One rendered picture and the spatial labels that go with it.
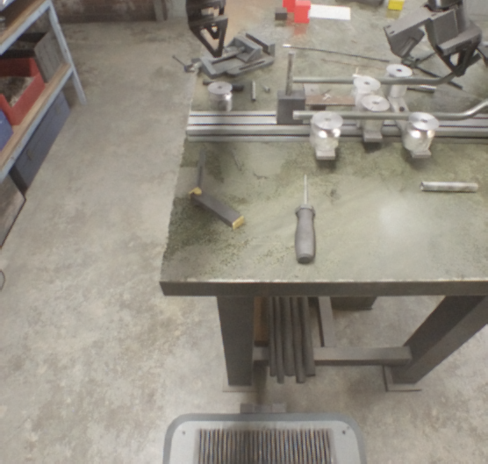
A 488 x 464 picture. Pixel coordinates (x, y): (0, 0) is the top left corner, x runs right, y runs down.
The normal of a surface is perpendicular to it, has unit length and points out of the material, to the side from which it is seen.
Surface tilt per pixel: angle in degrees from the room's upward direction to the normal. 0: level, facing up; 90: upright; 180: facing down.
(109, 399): 0
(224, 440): 0
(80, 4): 90
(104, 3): 90
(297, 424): 0
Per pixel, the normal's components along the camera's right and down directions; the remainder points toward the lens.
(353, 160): 0.00, -0.65
